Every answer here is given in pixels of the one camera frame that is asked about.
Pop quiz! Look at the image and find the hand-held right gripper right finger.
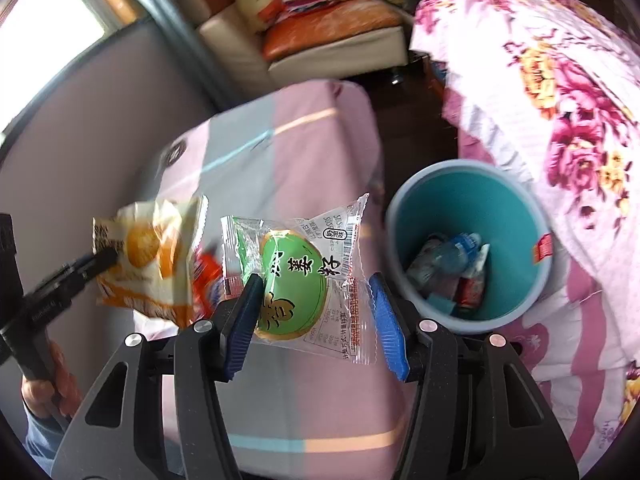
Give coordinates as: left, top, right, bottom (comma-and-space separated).
367, 272, 581, 480

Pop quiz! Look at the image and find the person's left forearm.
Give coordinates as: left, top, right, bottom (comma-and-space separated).
22, 402, 68, 476

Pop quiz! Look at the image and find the pink floral blanket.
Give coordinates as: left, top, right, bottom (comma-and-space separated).
410, 0, 640, 466

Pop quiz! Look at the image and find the window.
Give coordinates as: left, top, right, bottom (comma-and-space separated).
0, 0, 143, 131

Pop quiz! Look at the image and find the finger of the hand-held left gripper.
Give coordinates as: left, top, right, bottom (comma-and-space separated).
36, 248, 118, 307

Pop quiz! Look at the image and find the orange white bread packet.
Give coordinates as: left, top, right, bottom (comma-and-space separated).
92, 195, 208, 328

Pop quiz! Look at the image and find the yellow plush toy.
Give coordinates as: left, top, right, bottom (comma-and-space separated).
236, 0, 286, 33

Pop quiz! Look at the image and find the orange snack packet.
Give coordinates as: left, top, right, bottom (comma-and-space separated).
190, 245, 226, 321

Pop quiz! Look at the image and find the cream leather sofa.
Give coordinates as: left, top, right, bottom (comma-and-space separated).
180, 0, 408, 106

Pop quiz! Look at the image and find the white paper cup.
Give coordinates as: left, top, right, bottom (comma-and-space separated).
462, 242, 492, 281

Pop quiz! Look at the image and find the orange seat cushion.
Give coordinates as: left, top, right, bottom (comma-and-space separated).
262, 0, 403, 61

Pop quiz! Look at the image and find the green pastry packet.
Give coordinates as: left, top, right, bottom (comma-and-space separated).
220, 192, 378, 366

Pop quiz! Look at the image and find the person's left hand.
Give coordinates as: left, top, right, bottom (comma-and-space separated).
21, 341, 84, 419

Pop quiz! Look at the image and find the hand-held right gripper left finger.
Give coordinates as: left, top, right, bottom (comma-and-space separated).
50, 272, 266, 480

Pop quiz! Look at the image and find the grey blue curtain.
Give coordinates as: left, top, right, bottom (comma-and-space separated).
105, 0, 236, 111

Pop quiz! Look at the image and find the clear plastic water bottle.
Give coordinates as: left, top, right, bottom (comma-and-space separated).
430, 232, 483, 275

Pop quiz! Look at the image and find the teal plastic waste bin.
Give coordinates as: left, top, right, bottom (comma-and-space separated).
384, 159, 553, 336

